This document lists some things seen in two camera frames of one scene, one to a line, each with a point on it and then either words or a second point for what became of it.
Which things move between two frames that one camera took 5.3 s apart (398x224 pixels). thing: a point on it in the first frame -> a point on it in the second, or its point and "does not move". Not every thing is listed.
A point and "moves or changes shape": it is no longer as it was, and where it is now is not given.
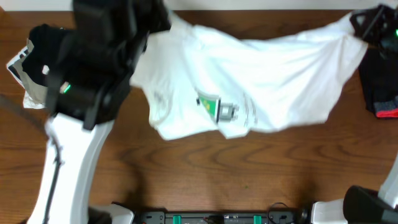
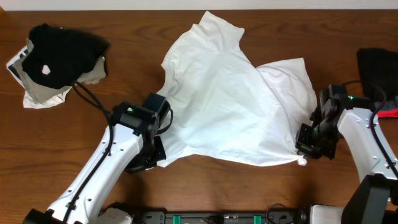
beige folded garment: (37, 89) does not move
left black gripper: (137, 50) -> (158, 150)
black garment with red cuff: (379, 71) does not move
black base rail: (285, 217) does not move
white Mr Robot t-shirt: (200, 82) moves or changes shape
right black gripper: (369, 30) -> (302, 144)
